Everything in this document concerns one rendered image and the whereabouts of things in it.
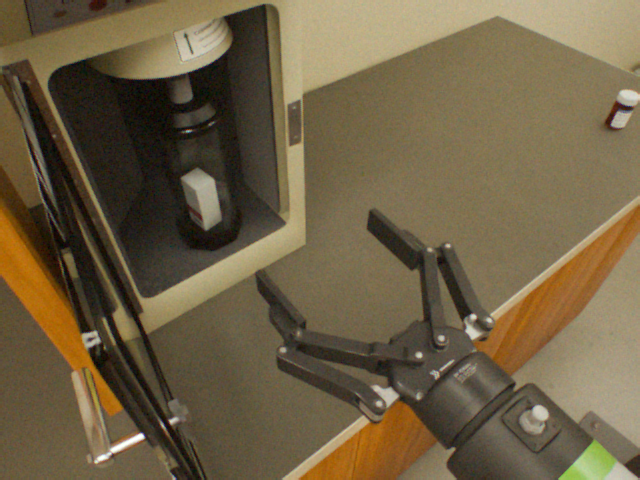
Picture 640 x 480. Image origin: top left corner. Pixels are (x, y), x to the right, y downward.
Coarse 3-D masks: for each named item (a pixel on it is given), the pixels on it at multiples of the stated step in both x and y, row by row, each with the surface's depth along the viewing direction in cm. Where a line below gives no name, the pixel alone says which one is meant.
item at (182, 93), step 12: (168, 84) 59; (180, 84) 59; (192, 84) 64; (156, 96) 62; (168, 96) 62; (180, 96) 60; (192, 96) 62; (204, 96) 62; (216, 96) 64; (156, 108) 60; (168, 108) 60; (180, 108) 60; (192, 108) 60; (204, 108) 61; (216, 108) 62; (156, 120) 60; (168, 120) 60; (180, 120) 60; (192, 120) 60; (204, 120) 61
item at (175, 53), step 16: (176, 32) 52; (192, 32) 53; (208, 32) 55; (224, 32) 57; (128, 48) 52; (144, 48) 52; (160, 48) 52; (176, 48) 53; (192, 48) 54; (208, 48) 55; (224, 48) 57; (96, 64) 54; (112, 64) 53; (128, 64) 53; (144, 64) 53; (160, 64) 53; (176, 64) 53; (192, 64) 54
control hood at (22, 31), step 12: (0, 0) 33; (12, 0) 33; (0, 12) 34; (12, 12) 35; (24, 12) 35; (120, 12) 42; (0, 24) 35; (12, 24) 36; (24, 24) 37; (0, 36) 37; (12, 36) 38; (24, 36) 38; (36, 36) 39
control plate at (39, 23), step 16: (32, 0) 34; (48, 0) 35; (64, 0) 36; (80, 0) 37; (112, 0) 39; (144, 0) 42; (32, 16) 36; (48, 16) 37; (64, 16) 38; (80, 16) 39; (96, 16) 41; (32, 32) 38
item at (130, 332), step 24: (24, 96) 38; (24, 120) 35; (48, 192) 30; (72, 192) 46; (48, 216) 29; (96, 240) 52; (72, 264) 26; (96, 264) 40; (72, 288) 25; (120, 288) 58; (120, 312) 43; (96, 336) 24; (96, 360) 24; (144, 360) 48; (120, 384) 26; (168, 408) 51; (144, 432) 30; (168, 456) 34
